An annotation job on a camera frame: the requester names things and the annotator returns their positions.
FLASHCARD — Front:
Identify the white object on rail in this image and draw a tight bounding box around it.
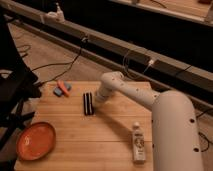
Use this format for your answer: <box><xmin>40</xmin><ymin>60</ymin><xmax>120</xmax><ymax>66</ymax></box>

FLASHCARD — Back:
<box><xmin>45</xmin><ymin>4</ymin><xmax>65</xmax><ymax>22</ymax></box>

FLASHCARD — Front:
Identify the black cable bundle right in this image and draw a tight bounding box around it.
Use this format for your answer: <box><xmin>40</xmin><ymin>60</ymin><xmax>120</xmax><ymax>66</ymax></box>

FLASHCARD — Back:
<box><xmin>196</xmin><ymin>108</ymin><xmax>213</xmax><ymax>153</ymax></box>

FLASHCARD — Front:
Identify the orange plate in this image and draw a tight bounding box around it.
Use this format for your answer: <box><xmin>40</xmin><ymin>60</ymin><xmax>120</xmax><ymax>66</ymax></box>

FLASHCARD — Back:
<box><xmin>16</xmin><ymin>122</ymin><xmax>56</xmax><ymax>161</ymax></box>

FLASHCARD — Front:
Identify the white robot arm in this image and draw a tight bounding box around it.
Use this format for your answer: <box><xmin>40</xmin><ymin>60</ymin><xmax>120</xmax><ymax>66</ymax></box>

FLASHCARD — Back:
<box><xmin>94</xmin><ymin>71</ymin><xmax>204</xmax><ymax>171</ymax></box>

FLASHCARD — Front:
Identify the metal floor rail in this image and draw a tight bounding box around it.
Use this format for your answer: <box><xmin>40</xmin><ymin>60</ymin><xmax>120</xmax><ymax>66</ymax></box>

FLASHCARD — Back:
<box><xmin>0</xmin><ymin>0</ymin><xmax>213</xmax><ymax>111</ymax></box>

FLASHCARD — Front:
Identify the black whiteboard eraser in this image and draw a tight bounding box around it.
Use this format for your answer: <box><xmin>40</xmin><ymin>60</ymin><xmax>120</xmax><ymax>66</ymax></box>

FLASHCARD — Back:
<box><xmin>83</xmin><ymin>93</ymin><xmax>94</xmax><ymax>115</ymax></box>

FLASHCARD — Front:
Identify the black floor cable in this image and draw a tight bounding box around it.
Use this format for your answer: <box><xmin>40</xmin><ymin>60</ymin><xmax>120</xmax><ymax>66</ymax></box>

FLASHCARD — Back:
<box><xmin>31</xmin><ymin>38</ymin><xmax>88</xmax><ymax>84</ymax></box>

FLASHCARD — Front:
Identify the black chair frame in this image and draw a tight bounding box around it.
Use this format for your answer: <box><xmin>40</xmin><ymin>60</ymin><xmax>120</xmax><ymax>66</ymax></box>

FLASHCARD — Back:
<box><xmin>0</xmin><ymin>13</ymin><xmax>43</xmax><ymax>154</ymax></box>

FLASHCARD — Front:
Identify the clear plastic bottle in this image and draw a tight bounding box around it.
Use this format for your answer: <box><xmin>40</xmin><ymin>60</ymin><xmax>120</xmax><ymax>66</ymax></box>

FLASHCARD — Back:
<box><xmin>132</xmin><ymin>122</ymin><xmax>146</xmax><ymax>164</ymax></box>

